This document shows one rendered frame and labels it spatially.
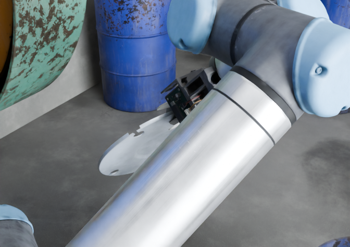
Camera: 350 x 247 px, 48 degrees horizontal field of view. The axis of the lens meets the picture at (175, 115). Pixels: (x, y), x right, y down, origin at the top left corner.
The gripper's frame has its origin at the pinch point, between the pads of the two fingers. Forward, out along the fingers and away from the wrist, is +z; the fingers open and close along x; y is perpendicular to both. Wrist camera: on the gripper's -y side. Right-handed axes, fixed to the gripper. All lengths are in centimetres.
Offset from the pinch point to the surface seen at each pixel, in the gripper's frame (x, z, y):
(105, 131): -32, 178, -85
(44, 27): -25.8, 3.5, 13.2
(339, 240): 55, 25, -51
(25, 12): -26.9, -0.8, 17.2
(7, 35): -28.9, 9.2, 17.6
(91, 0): -131, 177, -130
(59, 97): -77, 214, -84
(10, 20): -29.8, 5.9, 17.2
